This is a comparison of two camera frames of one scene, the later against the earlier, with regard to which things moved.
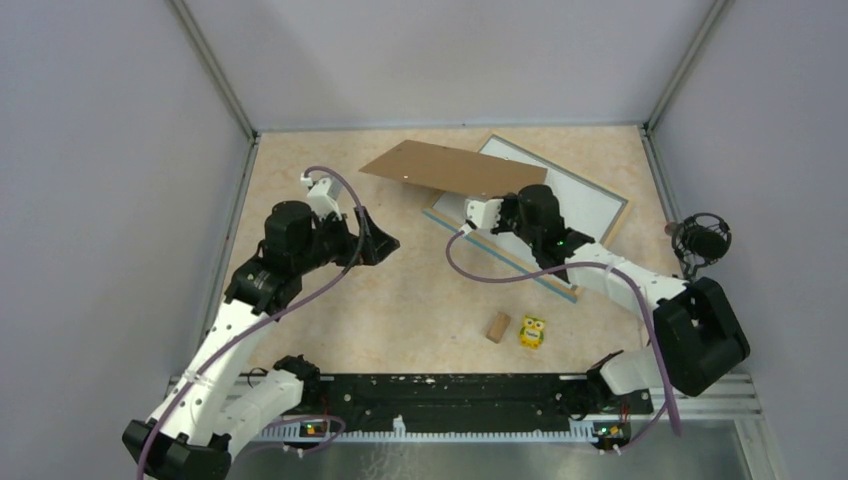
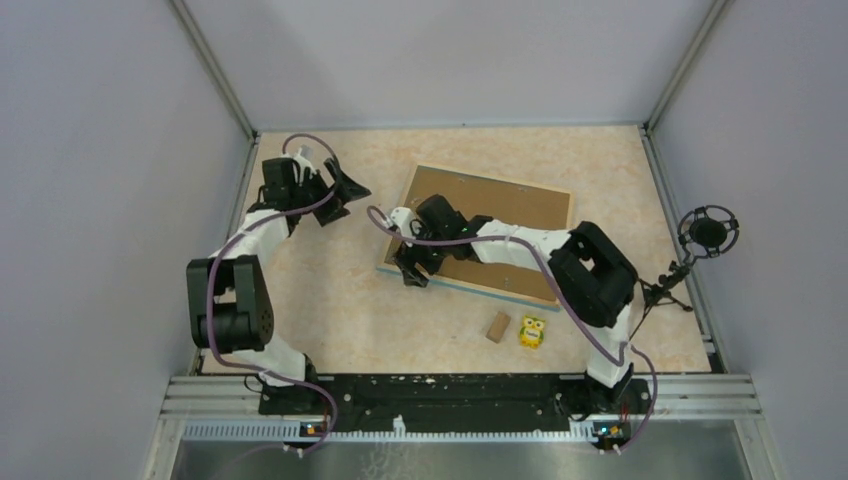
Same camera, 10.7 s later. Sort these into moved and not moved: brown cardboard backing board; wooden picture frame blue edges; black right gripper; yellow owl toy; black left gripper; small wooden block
Moved: black left gripper; brown cardboard backing board; black right gripper; wooden picture frame blue edges
Not moved: yellow owl toy; small wooden block
